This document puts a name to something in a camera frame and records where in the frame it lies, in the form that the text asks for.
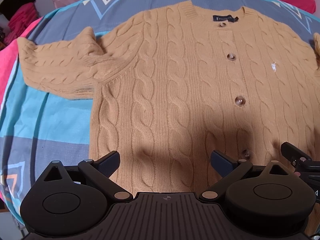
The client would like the tan cable-knit cardigan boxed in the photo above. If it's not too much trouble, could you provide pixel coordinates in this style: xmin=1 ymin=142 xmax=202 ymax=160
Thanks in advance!
xmin=17 ymin=1 xmax=319 ymax=239

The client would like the red folded clothes pile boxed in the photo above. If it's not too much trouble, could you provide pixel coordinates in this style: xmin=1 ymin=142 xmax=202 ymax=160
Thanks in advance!
xmin=4 ymin=2 xmax=39 ymax=46

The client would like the blue grey patterned bedsheet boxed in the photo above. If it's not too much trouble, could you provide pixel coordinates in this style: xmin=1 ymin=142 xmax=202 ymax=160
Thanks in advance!
xmin=1 ymin=0 xmax=319 ymax=217

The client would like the pink red blanket under sheet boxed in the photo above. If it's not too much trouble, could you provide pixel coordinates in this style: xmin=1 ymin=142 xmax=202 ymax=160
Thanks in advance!
xmin=0 ymin=17 xmax=43 ymax=106

